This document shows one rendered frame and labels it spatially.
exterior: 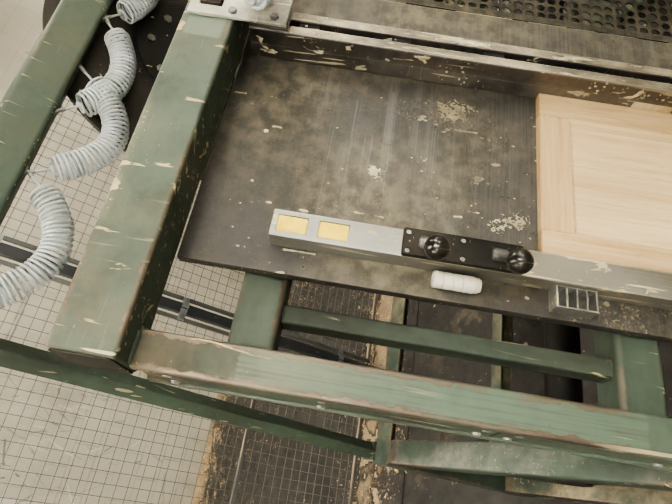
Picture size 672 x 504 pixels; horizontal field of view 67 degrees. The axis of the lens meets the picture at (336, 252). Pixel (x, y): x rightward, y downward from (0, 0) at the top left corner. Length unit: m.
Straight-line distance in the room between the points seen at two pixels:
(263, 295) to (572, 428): 0.51
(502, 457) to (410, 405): 0.81
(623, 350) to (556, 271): 0.19
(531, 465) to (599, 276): 0.69
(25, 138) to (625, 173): 1.26
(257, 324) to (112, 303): 0.23
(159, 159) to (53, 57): 0.66
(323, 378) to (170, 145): 0.45
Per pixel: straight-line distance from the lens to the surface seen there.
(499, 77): 1.11
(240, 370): 0.76
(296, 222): 0.85
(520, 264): 0.75
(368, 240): 0.84
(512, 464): 1.53
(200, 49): 1.02
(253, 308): 0.87
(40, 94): 1.42
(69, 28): 1.54
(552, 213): 0.98
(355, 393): 0.75
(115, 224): 0.83
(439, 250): 0.72
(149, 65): 1.62
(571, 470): 1.43
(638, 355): 1.01
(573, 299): 0.92
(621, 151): 1.13
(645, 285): 0.97
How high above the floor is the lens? 1.99
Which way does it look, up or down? 27 degrees down
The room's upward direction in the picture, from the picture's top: 66 degrees counter-clockwise
